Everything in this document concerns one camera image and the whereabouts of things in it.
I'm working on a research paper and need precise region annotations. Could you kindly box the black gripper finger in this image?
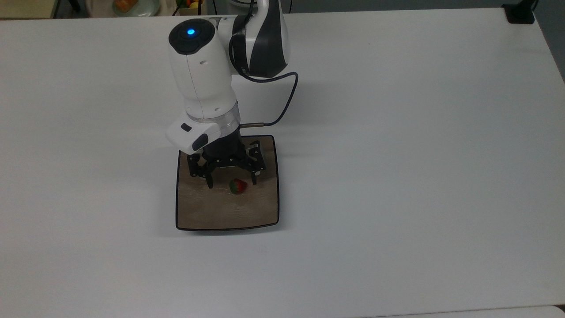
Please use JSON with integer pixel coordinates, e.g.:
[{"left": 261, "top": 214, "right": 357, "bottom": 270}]
[
  {"left": 186, "top": 151, "right": 220, "bottom": 190},
  {"left": 241, "top": 140, "right": 267, "bottom": 186}
]

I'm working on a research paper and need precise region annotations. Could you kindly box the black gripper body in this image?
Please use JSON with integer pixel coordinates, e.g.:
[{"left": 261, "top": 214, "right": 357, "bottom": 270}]
[{"left": 201, "top": 127, "right": 250, "bottom": 170}]

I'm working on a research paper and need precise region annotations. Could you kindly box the square brown ceramic plate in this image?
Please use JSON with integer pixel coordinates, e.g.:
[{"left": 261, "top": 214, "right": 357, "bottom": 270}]
[{"left": 176, "top": 135, "right": 280, "bottom": 232}]

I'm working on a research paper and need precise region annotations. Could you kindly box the white plate with orange food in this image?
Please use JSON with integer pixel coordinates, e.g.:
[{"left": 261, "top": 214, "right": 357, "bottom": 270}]
[{"left": 86, "top": 0, "right": 161, "bottom": 18}]

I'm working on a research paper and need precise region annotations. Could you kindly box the box with yellow fruit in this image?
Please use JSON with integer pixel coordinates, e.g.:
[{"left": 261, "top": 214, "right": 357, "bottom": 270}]
[{"left": 172, "top": 0, "right": 204, "bottom": 16}]

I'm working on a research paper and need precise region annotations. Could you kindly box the beige wooden board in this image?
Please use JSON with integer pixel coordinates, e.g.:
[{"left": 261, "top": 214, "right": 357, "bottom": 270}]
[{"left": 0, "top": 0, "right": 60, "bottom": 19}]

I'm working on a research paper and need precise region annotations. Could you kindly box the black table clamp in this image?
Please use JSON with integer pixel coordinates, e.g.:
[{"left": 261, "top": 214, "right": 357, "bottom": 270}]
[{"left": 502, "top": 0, "right": 537, "bottom": 24}]

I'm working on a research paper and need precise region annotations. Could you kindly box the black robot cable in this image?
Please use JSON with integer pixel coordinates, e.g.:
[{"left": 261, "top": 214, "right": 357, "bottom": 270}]
[{"left": 227, "top": 0, "right": 300, "bottom": 129}]

